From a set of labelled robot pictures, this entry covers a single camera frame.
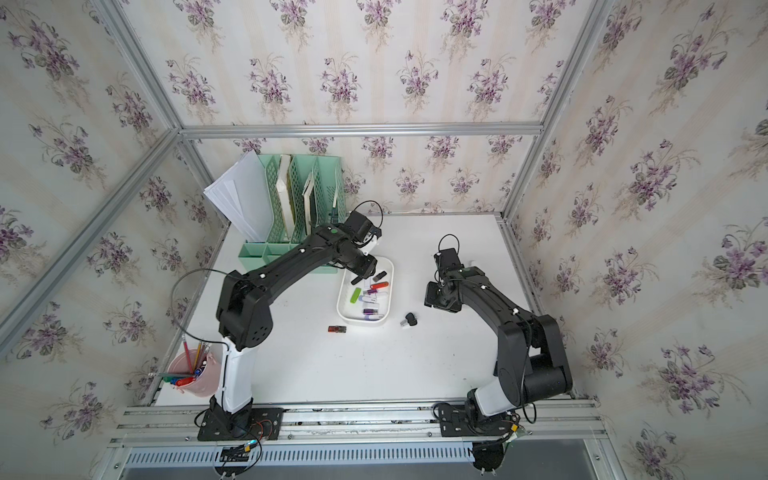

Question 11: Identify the green usb drive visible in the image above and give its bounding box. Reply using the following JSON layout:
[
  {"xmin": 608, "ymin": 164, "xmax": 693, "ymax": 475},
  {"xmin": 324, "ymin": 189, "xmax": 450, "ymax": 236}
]
[{"xmin": 350, "ymin": 288, "xmax": 362, "ymax": 304}]

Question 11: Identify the white storage box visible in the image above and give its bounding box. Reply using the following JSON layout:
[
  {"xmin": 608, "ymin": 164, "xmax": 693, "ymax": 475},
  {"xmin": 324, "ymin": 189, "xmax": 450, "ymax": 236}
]
[{"xmin": 336, "ymin": 257, "xmax": 395, "ymax": 326}]

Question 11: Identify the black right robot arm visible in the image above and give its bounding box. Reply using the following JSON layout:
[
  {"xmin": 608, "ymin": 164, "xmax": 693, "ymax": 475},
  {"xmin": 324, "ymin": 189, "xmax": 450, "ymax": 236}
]
[{"xmin": 424, "ymin": 248, "xmax": 573, "ymax": 422}]

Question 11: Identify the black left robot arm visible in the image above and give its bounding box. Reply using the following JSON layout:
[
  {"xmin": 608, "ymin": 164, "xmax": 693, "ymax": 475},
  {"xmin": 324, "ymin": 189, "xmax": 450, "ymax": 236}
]
[{"xmin": 216, "ymin": 211, "xmax": 382, "ymax": 414}]

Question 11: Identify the black binder clip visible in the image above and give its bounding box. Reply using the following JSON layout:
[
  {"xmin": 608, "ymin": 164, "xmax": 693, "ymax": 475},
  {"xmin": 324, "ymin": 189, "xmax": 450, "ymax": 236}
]
[{"xmin": 400, "ymin": 312, "xmax": 418, "ymax": 328}]

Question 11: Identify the dark pen in organizer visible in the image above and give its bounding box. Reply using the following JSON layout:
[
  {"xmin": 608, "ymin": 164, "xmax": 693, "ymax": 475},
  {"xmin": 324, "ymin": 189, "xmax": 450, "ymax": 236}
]
[{"xmin": 329, "ymin": 189, "xmax": 338, "ymax": 224}]

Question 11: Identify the beige notebook in organizer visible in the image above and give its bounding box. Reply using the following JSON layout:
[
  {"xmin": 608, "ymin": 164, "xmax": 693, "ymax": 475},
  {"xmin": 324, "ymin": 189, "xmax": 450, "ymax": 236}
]
[{"xmin": 302, "ymin": 173, "xmax": 316, "ymax": 235}]

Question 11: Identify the green desk file organizer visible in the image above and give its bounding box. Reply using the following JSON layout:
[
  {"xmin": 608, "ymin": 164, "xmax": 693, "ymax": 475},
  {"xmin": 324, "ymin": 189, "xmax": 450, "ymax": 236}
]
[{"xmin": 238, "ymin": 154, "xmax": 348, "ymax": 270}]

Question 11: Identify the white book in organizer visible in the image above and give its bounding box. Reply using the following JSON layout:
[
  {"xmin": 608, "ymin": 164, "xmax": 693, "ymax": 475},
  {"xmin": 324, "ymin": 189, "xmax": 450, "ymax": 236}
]
[{"xmin": 276, "ymin": 154, "xmax": 295, "ymax": 241}]

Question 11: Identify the white paper stack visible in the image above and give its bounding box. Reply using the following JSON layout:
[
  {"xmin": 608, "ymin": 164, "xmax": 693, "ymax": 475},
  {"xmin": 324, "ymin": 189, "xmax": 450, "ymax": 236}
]
[{"xmin": 204, "ymin": 152, "xmax": 274, "ymax": 243}]

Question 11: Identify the pink pen cup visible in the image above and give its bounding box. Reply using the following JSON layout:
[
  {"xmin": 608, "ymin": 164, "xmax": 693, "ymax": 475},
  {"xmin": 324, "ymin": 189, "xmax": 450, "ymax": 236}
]
[{"xmin": 154, "ymin": 338, "xmax": 224, "ymax": 398}]

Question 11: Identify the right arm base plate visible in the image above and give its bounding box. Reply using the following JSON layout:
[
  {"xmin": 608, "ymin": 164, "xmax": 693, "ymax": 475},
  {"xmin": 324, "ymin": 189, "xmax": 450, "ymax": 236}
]
[{"xmin": 432, "ymin": 402, "xmax": 520, "ymax": 438}]

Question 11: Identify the aluminium frame rail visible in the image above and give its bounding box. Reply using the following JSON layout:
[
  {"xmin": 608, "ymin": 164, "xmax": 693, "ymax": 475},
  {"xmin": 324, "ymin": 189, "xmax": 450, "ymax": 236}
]
[{"xmin": 180, "ymin": 122, "xmax": 544, "ymax": 140}]

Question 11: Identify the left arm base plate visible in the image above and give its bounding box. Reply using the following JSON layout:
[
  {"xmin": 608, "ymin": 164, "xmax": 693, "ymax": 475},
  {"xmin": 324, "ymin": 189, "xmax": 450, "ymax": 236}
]
[{"xmin": 196, "ymin": 407, "xmax": 285, "ymax": 442}]

